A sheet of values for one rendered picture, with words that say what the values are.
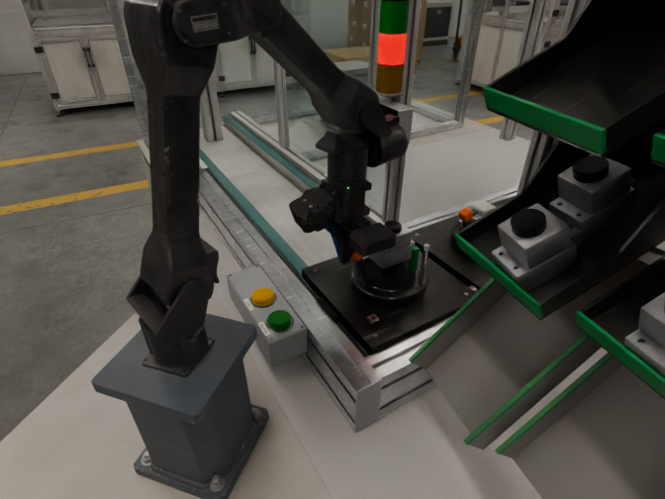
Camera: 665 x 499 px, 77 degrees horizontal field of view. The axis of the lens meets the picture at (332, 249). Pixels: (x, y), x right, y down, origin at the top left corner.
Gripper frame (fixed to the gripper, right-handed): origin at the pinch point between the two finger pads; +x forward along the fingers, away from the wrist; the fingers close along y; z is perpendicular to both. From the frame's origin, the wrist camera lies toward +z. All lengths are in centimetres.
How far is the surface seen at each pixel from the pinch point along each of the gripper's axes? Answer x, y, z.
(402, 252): 3.8, 2.1, -10.7
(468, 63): -6, -82, -110
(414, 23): -29.3, -17.6, -24.6
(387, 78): -20.5, -17.3, -19.4
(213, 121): 10, -107, -11
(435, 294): 11.4, 7.2, -15.4
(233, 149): 17, -94, -13
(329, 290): 11.7, -3.6, 0.6
